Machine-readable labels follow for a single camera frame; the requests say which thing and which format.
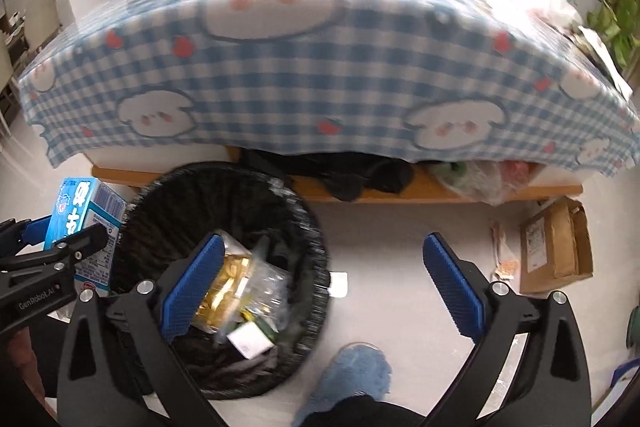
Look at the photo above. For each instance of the clear plastic bag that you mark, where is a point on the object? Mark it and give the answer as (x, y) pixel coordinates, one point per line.
(272, 282)

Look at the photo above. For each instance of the blue white milk carton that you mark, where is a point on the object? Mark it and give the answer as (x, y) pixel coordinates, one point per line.
(100, 207)

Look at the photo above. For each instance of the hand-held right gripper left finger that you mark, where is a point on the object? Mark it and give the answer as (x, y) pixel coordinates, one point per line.
(195, 287)

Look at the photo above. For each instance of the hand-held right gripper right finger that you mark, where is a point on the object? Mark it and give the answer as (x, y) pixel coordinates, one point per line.
(452, 287)

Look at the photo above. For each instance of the brown cardboard box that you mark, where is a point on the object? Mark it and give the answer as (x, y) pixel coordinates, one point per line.
(550, 247)

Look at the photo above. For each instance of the green plastic object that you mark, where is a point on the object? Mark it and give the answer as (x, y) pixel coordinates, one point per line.
(634, 327)

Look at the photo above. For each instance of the cream dining chair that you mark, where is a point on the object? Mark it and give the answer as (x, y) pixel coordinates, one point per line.
(42, 17)
(6, 82)

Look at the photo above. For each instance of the orange white floor wrapper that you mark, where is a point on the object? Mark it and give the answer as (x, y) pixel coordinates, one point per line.
(505, 257)

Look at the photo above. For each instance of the gold foil bag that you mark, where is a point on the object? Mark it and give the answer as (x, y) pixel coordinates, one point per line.
(230, 287)

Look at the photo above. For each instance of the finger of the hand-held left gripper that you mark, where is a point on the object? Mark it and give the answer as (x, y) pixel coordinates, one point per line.
(75, 249)
(35, 229)

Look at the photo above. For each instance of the black clothes bundle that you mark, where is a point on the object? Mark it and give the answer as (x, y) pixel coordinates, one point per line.
(350, 172)

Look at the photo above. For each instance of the blue fluffy slipper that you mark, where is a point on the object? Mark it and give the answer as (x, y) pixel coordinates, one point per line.
(350, 372)

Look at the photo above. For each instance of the wooden coffee table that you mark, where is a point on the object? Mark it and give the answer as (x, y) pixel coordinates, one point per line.
(120, 177)

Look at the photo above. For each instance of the plastic bag green red contents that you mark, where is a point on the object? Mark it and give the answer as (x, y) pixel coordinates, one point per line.
(475, 182)

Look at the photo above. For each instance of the small white card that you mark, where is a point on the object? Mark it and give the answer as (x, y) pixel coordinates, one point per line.
(338, 284)

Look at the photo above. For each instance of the black lined bin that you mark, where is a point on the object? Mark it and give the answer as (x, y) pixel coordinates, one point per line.
(165, 217)

